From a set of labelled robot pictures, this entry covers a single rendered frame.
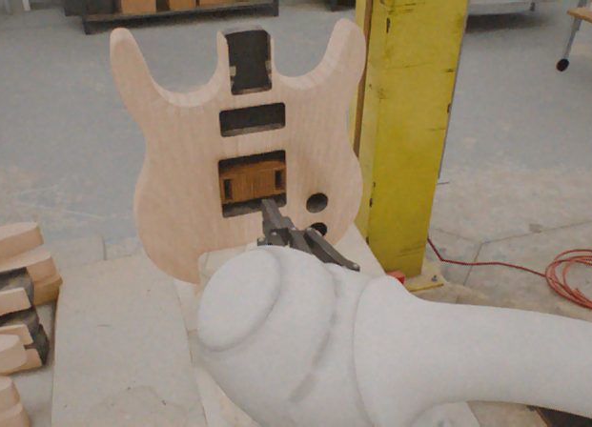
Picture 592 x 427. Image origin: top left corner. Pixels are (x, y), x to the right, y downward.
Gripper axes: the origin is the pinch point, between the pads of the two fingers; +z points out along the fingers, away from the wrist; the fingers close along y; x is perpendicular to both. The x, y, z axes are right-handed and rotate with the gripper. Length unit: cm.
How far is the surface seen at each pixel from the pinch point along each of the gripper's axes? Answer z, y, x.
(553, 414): 21, 101, -117
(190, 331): 4.9, -12.3, -21.4
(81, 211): 200, -41, -124
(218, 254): 8.2, -6.3, -10.4
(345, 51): 10.4, 13.4, 17.7
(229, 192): 11.6, -3.3, -2.0
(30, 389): 12, -39, -34
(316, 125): 10.3, 9.5, 7.5
